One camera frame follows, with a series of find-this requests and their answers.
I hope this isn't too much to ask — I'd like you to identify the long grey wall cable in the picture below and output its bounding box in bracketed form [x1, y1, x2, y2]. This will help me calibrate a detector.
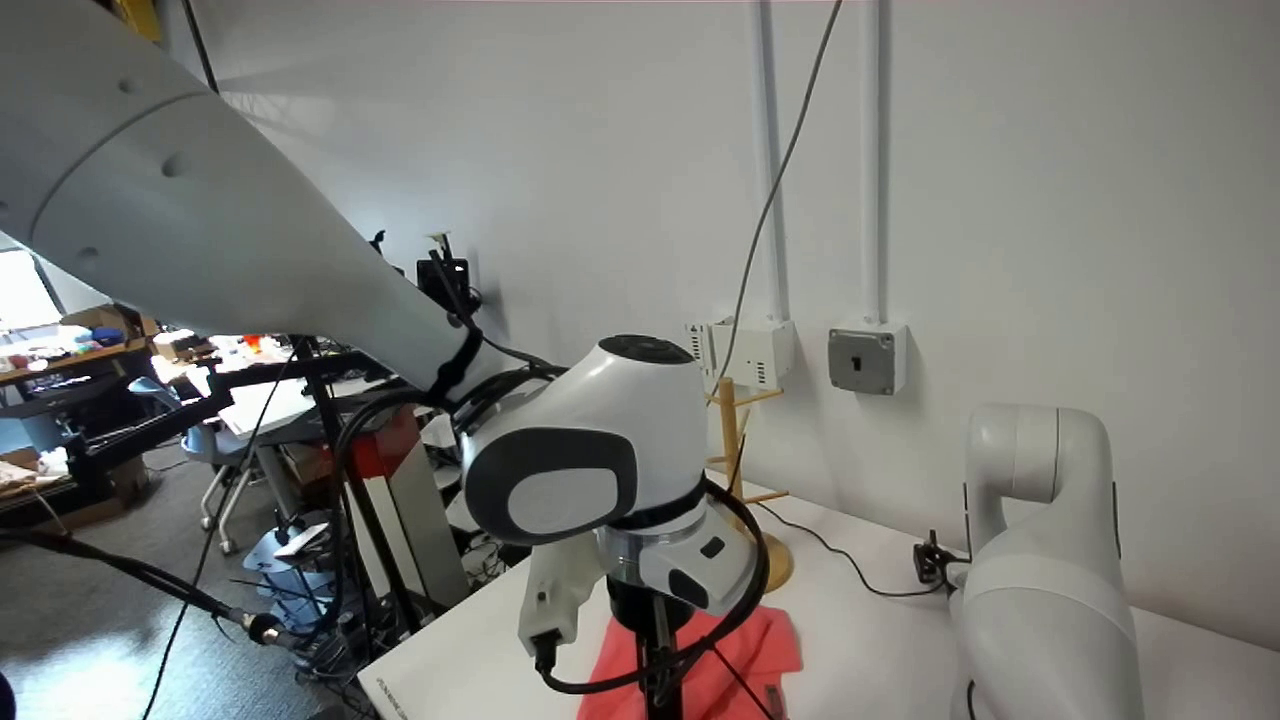
[699, 0, 851, 405]

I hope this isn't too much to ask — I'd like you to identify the grey junction box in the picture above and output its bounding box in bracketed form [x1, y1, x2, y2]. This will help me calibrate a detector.
[824, 321, 913, 399]

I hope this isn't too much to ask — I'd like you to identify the coral pink shirt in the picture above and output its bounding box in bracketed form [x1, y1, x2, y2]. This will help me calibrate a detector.
[574, 605, 810, 720]

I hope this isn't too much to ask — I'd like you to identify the thin black table cable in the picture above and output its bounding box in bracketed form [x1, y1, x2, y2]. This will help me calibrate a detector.
[756, 490, 937, 599]

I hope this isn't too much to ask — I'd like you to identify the cluttered wooden desk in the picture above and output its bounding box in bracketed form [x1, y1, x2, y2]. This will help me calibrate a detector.
[0, 299, 177, 405]

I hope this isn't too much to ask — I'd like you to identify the blue plastic bag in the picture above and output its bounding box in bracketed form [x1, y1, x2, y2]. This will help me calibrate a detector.
[240, 516, 336, 632]

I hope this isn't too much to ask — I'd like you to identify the black tripod clamp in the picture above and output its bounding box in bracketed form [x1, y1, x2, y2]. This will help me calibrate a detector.
[414, 233, 484, 329]

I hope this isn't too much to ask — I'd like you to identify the black floor hose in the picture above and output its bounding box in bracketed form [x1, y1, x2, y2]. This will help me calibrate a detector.
[0, 523, 293, 649]

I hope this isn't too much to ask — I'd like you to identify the black hanging cable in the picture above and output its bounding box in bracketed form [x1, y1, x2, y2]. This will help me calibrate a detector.
[177, 0, 223, 95]

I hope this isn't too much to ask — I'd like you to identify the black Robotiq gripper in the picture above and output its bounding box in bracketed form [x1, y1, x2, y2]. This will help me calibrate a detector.
[624, 580, 699, 720]

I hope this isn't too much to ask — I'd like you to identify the black idle arm gripper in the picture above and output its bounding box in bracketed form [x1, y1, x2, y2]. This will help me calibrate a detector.
[913, 528, 972, 595]

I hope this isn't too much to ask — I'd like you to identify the black camera stand frame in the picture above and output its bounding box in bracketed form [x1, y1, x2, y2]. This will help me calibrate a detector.
[55, 336, 417, 657]

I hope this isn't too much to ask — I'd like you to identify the black Franka arm cable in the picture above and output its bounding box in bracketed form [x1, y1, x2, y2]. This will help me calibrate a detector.
[527, 473, 777, 699]

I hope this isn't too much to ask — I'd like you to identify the grey office chair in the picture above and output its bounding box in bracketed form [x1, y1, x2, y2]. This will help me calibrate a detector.
[177, 384, 293, 556]

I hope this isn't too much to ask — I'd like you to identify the yellow object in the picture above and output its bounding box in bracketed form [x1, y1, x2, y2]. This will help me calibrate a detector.
[114, 0, 167, 53]

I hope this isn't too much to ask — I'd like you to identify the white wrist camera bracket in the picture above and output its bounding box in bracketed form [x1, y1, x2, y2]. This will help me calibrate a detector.
[515, 540, 607, 671]

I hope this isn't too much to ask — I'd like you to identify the wooden mug tree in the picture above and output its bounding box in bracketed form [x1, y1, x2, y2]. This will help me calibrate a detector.
[699, 374, 800, 595]

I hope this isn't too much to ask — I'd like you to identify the white wall socket box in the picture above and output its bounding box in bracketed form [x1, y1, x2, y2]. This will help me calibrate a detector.
[684, 315, 727, 384]

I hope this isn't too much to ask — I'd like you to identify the plain white wall box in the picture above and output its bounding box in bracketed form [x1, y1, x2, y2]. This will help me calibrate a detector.
[715, 315, 800, 395]

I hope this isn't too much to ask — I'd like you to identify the red box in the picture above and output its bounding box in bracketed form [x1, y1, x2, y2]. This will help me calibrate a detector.
[347, 399, 430, 484]

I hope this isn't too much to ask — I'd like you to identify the white wall conduit pipe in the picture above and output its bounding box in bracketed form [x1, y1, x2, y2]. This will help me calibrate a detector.
[756, 0, 794, 322]
[863, 0, 896, 332]

